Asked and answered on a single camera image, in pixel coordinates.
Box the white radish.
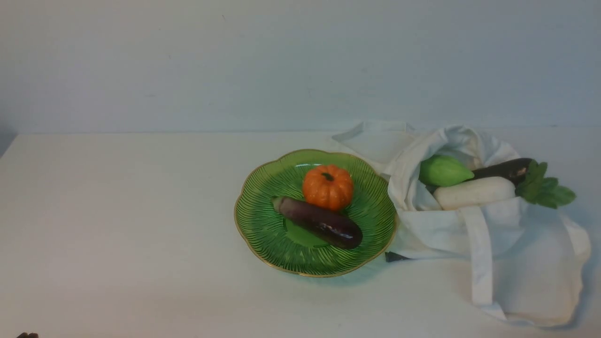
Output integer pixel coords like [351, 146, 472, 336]
[433, 177, 516, 210]

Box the dark eggplant in bag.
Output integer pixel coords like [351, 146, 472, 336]
[466, 158, 534, 187]

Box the white cloth tote bag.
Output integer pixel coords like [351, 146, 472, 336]
[331, 121, 592, 327]

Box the small orange pumpkin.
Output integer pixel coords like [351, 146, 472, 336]
[302, 164, 354, 212]

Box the green ribbed glass plate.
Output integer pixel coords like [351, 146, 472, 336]
[234, 148, 399, 278]

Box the purple eggplant on plate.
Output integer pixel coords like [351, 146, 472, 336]
[271, 196, 363, 250]

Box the light green vegetable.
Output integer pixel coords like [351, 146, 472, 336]
[418, 154, 475, 187]

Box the green leafy vegetable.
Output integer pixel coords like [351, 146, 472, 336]
[516, 160, 577, 209]

